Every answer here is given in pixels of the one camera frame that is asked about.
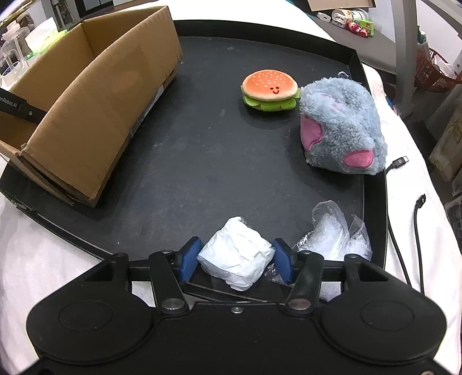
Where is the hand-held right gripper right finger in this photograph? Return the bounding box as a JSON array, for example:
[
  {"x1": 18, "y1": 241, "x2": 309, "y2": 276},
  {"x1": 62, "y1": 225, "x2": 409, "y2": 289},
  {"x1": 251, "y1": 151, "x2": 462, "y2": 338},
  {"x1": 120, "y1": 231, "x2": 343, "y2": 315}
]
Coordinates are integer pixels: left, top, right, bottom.
[{"x1": 272, "y1": 237, "x2": 394, "y2": 316}]

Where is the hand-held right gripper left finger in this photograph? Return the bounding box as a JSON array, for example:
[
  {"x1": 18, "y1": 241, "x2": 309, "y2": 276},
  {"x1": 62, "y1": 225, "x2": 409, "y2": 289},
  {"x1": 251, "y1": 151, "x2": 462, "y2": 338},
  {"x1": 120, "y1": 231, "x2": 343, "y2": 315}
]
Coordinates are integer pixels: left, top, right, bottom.
[{"x1": 74, "y1": 236, "x2": 203, "y2": 316}]

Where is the white paper wad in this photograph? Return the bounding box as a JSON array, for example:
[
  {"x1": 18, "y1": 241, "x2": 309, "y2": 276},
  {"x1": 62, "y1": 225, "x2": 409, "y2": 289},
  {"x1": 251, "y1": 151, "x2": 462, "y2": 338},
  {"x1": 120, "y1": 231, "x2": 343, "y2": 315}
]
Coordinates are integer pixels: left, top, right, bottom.
[{"x1": 197, "y1": 216, "x2": 275, "y2": 291}]

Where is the brown cardboard box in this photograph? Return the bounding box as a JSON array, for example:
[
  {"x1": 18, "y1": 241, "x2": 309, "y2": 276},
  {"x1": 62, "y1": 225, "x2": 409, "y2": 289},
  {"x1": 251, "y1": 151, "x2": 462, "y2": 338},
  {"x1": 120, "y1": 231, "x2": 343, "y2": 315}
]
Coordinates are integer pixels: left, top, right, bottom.
[{"x1": 0, "y1": 5, "x2": 183, "y2": 208}]

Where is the black shallow tray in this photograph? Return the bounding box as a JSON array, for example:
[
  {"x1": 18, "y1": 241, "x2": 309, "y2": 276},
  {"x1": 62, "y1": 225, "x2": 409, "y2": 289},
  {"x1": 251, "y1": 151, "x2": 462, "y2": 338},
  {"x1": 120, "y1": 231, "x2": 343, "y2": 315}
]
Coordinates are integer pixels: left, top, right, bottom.
[{"x1": 0, "y1": 20, "x2": 388, "y2": 289}]

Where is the grey mouse plush toy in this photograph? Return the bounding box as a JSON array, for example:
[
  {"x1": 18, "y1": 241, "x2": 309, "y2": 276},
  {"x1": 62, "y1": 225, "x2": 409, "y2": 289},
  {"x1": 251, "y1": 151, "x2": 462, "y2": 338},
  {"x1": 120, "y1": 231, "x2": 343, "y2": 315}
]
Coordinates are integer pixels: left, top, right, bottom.
[{"x1": 299, "y1": 76, "x2": 388, "y2": 176}]

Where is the hamburger plush toy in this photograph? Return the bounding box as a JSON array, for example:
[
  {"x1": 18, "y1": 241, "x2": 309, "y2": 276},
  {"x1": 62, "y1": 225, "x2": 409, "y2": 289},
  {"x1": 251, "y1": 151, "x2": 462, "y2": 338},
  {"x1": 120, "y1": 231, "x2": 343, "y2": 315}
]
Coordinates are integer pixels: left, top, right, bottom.
[{"x1": 241, "y1": 69, "x2": 301, "y2": 112}]

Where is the clear plastic bag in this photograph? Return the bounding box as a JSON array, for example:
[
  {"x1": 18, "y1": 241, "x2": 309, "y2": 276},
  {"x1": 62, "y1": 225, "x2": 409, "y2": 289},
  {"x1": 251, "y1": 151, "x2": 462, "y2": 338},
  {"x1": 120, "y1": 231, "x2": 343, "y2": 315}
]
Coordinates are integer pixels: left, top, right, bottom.
[{"x1": 292, "y1": 200, "x2": 372, "y2": 301}]

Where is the clear plastic drinking bottle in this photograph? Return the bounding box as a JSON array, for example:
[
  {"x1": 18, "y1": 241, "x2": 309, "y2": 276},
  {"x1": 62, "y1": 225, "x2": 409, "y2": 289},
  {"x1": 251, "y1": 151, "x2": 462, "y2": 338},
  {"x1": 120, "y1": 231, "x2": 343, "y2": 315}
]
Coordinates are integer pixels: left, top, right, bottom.
[{"x1": 0, "y1": 22, "x2": 29, "y2": 73}]

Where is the green tissue box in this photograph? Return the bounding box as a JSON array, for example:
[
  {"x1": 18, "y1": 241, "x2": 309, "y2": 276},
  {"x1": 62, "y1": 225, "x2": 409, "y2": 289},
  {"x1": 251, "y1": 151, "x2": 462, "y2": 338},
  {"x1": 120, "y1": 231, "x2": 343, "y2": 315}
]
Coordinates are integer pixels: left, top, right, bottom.
[{"x1": 25, "y1": 18, "x2": 69, "y2": 62}]

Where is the beige canvas bag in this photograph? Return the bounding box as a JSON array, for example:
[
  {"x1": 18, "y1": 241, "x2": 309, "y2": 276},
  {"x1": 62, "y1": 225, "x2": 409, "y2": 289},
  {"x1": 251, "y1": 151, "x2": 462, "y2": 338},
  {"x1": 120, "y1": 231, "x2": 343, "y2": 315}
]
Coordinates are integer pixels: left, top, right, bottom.
[{"x1": 429, "y1": 108, "x2": 462, "y2": 181}]

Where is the dark grey bench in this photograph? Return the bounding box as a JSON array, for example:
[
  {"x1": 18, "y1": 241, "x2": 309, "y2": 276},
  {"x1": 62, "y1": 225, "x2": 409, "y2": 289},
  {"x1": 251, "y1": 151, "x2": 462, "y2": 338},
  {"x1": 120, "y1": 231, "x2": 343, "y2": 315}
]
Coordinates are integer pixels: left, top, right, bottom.
[{"x1": 285, "y1": 0, "x2": 398, "y2": 71}]

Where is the red plastic basket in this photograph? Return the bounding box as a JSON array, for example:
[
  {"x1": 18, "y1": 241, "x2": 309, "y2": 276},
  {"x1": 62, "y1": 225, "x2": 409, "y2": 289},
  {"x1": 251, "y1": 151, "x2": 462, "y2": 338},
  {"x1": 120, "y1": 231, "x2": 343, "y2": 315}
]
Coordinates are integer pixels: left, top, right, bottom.
[{"x1": 415, "y1": 48, "x2": 462, "y2": 92}]

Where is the white desk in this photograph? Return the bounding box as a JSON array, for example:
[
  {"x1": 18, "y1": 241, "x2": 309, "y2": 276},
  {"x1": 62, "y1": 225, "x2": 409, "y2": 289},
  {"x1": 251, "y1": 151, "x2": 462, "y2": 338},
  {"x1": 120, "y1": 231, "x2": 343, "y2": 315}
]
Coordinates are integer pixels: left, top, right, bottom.
[{"x1": 392, "y1": 0, "x2": 421, "y2": 116}]

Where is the pink toy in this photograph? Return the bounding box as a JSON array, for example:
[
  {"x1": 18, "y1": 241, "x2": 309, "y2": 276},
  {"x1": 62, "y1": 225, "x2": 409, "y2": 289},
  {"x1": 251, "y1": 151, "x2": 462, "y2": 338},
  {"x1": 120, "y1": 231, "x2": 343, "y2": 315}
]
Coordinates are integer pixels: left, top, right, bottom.
[{"x1": 344, "y1": 22, "x2": 369, "y2": 37}]

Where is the black charging cable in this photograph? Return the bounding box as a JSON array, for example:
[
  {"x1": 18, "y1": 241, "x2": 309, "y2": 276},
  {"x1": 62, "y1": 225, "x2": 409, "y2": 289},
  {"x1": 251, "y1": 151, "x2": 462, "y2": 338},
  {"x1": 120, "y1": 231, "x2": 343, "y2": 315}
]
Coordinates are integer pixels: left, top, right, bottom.
[
  {"x1": 384, "y1": 156, "x2": 413, "y2": 287},
  {"x1": 414, "y1": 194, "x2": 427, "y2": 293}
]

